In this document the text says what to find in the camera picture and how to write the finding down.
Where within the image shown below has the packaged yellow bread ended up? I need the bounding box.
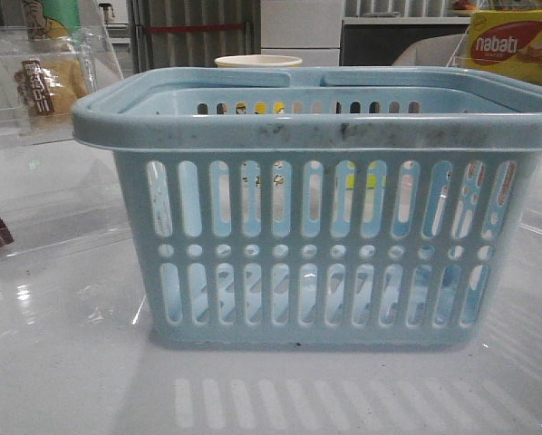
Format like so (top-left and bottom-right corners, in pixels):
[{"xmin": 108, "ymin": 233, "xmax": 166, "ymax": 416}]
[{"xmin": 14, "ymin": 59, "xmax": 88, "ymax": 121}]

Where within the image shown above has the light blue plastic basket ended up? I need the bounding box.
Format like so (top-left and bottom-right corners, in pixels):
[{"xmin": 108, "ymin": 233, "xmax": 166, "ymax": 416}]
[{"xmin": 73, "ymin": 67, "xmax": 542, "ymax": 347}]

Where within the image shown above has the white paper cup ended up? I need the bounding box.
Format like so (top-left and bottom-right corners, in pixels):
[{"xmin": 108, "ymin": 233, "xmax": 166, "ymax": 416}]
[{"xmin": 215, "ymin": 54, "xmax": 303, "ymax": 68}]

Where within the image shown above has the white cabinet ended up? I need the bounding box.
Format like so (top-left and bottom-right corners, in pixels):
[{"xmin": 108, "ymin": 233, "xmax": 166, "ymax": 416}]
[{"xmin": 260, "ymin": 1, "xmax": 345, "ymax": 66}]

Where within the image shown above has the clear acrylic display stand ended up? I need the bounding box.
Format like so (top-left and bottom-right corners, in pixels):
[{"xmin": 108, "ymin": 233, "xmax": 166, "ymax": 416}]
[{"xmin": 0, "ymin": 26, "xmax": 122, "ymax": 149}]

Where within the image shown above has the green yellow cartoon box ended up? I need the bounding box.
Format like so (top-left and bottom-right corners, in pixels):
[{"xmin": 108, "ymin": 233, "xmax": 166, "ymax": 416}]
[{"xmin": 21, "ymin": 0, "xmax": 81, "ymax": 40}]

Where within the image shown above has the yellow nabati wafer box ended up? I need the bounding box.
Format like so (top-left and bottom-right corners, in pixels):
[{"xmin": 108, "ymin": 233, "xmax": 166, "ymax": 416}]
[{"xmin": 460, "ymin": 10, "xmax": 542, "ymax": 86}]

